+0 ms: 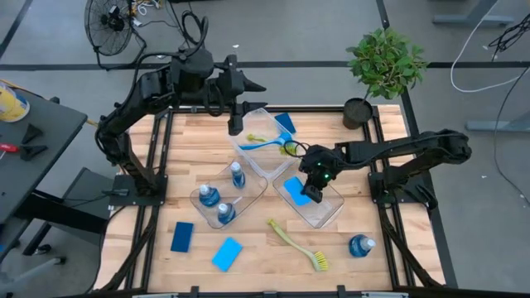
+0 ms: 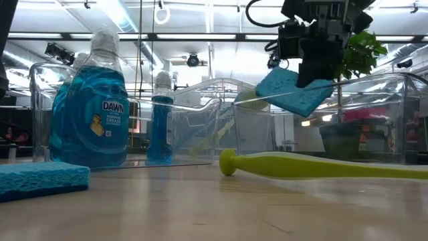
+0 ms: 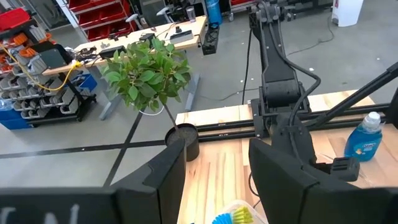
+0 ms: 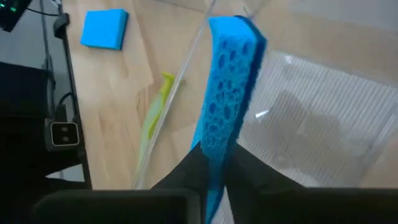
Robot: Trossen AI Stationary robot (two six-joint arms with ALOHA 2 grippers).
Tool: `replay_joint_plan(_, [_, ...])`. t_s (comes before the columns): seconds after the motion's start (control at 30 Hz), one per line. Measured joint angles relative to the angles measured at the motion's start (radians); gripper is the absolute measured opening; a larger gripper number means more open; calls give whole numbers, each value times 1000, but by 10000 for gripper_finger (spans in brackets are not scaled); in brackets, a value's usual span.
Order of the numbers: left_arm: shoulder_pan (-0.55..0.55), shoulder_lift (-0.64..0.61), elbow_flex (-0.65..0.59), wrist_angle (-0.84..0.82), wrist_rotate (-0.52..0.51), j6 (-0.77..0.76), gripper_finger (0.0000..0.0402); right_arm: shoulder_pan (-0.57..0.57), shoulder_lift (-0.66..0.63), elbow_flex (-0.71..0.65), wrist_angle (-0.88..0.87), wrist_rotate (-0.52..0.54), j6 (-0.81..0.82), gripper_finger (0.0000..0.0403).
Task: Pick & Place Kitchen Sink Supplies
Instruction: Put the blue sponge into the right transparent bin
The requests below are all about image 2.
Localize clear plastic bin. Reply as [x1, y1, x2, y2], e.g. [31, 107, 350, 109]
[231, 72, 428, 165]
[29, 62, 222, 170]
[159, 77, 278, 158]

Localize black hanging cable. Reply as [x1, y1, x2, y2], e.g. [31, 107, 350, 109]
[135, 0, 144, 101]

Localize green potted plant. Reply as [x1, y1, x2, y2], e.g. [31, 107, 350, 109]
[319, 29, 389, 154]

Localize silver ceiling duct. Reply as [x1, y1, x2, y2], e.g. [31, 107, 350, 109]
[96, 0, 165, 70]

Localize red storage bins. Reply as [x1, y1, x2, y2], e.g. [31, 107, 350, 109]
[343, 107, 388, 123]

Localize green dish brush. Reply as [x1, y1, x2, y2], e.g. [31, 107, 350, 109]
[189, 88, 272, 157]
[219, 148, 428, 181]

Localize small black ceiling fixture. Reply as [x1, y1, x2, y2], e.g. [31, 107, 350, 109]
[396, 58, 414, 70]

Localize black overhead light bar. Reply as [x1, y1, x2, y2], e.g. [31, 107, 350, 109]
[6, 31, 428, 43]

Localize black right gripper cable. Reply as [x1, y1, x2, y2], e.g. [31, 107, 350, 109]
[245, 0, 288, 29]

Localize blue Dawn dish soap bottle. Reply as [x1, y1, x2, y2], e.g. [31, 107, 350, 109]
[48, 52, 90, 162]
[61, 28, 130, 168]
[146, 70, 175, 164]

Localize blue cellulose sponge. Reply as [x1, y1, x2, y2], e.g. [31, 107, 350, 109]
[255, 66, 335, 118]
[0, 161, 91, 204]

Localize white cable loop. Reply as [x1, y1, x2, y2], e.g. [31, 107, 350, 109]
[153, 5, 171, 25]

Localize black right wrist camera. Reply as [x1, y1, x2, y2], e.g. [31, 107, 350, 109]
[277, 20, 304, 60]

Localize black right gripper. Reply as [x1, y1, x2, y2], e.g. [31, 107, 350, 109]
[280, 0, 376, 89]

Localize black hanging camera unit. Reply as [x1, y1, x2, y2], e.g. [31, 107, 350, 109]
[266, 53, 290, 70]
[44, 42, 78, 67]

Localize round black overhead camera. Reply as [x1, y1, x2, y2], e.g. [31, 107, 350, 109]
[186, 53, 201, 68]

